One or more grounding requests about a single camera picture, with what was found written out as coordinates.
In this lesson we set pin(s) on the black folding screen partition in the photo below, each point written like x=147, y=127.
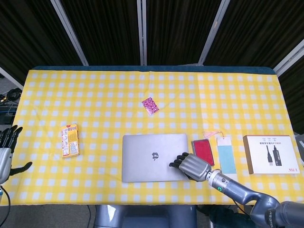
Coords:
x=152, y=31

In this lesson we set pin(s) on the yellow snack box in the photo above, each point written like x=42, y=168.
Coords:
x=70, y=144

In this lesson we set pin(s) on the silver laptop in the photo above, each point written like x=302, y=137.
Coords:
x=154, y=158

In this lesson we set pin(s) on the blue white bookmark with tassel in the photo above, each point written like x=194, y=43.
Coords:
x=225, y=156

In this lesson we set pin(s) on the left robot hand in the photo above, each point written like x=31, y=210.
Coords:
x=7, y=152

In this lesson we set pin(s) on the yellow checkered tablecloth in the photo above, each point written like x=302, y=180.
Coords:
x=95, y=99

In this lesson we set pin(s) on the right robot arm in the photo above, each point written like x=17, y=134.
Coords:
x=249, y=197

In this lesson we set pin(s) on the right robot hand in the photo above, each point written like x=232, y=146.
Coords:
x=191, y=166

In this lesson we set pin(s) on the pink patterned card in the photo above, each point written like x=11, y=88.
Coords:
x=150, y=106

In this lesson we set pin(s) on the red stamp pad case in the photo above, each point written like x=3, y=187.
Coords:
x=203, y=152

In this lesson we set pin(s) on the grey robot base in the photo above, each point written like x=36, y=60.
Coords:
x=145, y=216

